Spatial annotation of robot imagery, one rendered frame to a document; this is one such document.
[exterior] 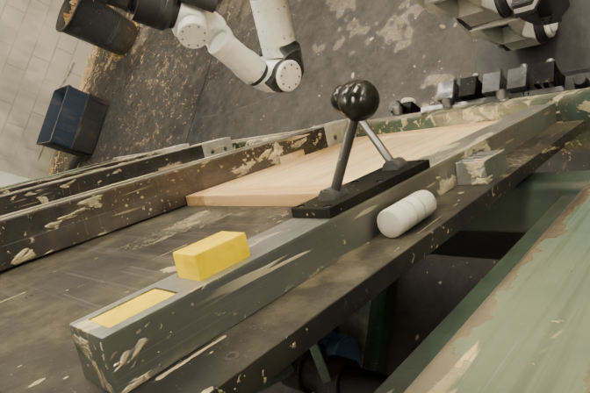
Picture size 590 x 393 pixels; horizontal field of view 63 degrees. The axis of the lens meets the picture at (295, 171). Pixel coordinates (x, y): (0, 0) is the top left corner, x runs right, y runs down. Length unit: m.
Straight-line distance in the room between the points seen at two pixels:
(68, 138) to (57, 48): 1.49
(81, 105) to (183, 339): 4.95
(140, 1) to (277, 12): 0.32
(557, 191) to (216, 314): 0.54
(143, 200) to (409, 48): 1.93
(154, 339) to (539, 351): 0.23
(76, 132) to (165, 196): 4.32
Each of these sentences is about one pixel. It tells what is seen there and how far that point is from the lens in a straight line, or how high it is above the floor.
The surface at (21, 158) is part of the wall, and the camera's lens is 6.14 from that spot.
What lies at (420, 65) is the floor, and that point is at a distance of 2.49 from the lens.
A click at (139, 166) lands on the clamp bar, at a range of 1.47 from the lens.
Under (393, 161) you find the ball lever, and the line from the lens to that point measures 0.57.
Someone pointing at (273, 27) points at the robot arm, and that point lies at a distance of 1.19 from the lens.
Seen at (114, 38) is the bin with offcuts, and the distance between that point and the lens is 5.40.
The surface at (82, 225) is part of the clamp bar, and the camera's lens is 0.83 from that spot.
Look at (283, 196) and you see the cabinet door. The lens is 0.71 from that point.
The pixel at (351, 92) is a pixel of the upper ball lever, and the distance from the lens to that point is 0.42.
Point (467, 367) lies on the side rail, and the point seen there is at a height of 1.68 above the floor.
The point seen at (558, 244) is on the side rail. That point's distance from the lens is 0.29.
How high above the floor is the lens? 1.85
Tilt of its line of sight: 43 degrees down
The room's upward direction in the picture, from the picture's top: 66 degrees counter-clockwise
